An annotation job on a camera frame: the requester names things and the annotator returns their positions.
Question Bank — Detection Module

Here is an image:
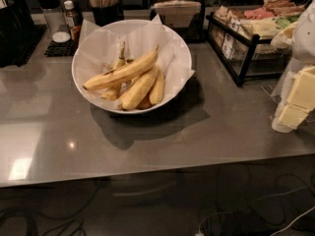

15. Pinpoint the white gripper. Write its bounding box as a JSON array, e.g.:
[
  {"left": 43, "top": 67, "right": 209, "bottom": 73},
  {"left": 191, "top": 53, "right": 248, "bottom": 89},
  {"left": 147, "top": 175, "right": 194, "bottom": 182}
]
[{"left": 271, "top": 0, "right": 315, "bottom": 133}]

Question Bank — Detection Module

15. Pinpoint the long top banana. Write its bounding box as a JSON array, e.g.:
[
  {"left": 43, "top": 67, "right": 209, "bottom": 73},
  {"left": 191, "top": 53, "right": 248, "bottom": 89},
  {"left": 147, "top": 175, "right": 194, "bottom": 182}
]
[{"left": 83, "top": 46, "right": 158, "bottom": 90}]

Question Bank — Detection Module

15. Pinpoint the right small banana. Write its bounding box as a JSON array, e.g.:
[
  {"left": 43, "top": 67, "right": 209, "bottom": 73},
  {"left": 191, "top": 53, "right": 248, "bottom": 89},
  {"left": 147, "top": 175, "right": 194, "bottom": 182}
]
[{"left": 149, "top": 69, "right": 164, "bottom": 104}]

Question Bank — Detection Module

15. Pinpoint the brownish bottom banana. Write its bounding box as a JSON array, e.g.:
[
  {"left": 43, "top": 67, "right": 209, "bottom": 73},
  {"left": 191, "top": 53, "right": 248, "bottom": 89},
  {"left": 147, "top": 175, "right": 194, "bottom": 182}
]
[{"left": 137, "top": 95, "right": 152, "bottom": 110}]

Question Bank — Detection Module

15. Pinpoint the middle yellow banana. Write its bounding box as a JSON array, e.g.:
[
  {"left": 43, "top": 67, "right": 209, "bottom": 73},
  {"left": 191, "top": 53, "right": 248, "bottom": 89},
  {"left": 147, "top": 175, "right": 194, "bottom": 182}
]
[{"left": 121, "top": 67, "right": 158, "bottom": 110}]

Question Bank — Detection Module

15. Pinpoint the left banana with stem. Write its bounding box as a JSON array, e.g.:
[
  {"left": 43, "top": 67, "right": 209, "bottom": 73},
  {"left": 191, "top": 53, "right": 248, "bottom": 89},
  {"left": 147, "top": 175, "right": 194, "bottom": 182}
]
[{"left": 101, "top": 41, "right": 126, "bottom": 101}]

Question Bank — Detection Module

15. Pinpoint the white bowl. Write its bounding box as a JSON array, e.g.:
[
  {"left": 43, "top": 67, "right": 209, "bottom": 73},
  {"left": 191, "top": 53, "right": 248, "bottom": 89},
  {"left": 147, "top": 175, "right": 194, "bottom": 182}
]
[{"left": 71, "top": 19, "right": 193, "bottom": 115}]

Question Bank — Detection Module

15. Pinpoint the black napkin dispenser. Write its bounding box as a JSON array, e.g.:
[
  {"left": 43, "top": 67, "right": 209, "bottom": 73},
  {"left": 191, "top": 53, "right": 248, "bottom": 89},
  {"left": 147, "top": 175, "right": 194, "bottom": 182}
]
[{"left": 149, "top": 0, "right": 205, "bottom": 42}]

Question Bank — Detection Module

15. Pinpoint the white paper liner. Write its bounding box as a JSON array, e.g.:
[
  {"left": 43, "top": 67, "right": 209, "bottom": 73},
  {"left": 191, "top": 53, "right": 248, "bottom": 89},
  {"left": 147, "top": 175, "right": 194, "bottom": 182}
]
[{"left": 78, "top": 14, "right": 196, "bottom": 111}]

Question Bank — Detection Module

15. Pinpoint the black cup of stirrers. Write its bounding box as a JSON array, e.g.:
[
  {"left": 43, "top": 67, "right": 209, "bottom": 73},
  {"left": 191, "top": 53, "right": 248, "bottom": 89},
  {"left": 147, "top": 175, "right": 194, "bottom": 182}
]
[{"left": 89, "top": 0, "right": 124, "bottom": 27}]

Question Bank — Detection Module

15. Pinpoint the brown sauce bottle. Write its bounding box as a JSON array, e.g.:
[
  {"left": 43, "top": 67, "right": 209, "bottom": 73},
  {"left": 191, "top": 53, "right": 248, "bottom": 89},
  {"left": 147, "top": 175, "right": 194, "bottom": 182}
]
[{"left": 64, "top": 0, "right": 81, "bottom": 41}]

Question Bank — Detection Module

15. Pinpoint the small white lid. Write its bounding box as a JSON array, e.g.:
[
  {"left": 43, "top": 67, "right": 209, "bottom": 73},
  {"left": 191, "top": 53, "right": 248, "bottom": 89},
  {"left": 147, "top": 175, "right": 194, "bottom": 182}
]
[{"left": 52, "top": 31, "right": 71, "bottom": 43}]

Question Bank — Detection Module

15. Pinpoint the black rubber mat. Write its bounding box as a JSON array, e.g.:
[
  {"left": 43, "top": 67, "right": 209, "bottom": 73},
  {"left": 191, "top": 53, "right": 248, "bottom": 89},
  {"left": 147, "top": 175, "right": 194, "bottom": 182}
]
[{"left": 44, "top": 40, "right": 78, "bottom": 57}]

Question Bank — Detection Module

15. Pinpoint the clear shaker black lid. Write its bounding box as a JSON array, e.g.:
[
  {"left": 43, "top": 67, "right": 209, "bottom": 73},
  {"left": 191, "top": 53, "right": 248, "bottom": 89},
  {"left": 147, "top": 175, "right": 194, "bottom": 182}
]
[{"left": 37, "top": 0, "right": 65, "bottom": 33}]

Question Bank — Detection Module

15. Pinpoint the black container left edge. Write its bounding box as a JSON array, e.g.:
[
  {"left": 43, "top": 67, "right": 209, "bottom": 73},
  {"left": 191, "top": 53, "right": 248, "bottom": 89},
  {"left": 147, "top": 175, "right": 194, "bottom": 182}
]
[{"left": 0, "top": 0, "right": 34, "bottom": 67}]

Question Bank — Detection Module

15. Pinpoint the black wire condiment rack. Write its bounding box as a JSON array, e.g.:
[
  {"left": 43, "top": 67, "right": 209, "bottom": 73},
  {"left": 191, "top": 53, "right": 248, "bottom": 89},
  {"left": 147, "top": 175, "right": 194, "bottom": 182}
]
[{"left": 205, "top": 0, "right": 309, "bottom": 86}]

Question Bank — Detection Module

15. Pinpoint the white cable on floor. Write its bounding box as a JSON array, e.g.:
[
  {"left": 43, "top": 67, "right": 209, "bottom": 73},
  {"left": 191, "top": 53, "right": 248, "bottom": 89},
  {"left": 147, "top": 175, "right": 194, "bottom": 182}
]
[{"left": 194, "top": 184, "right": 315, "bottom": 236}]

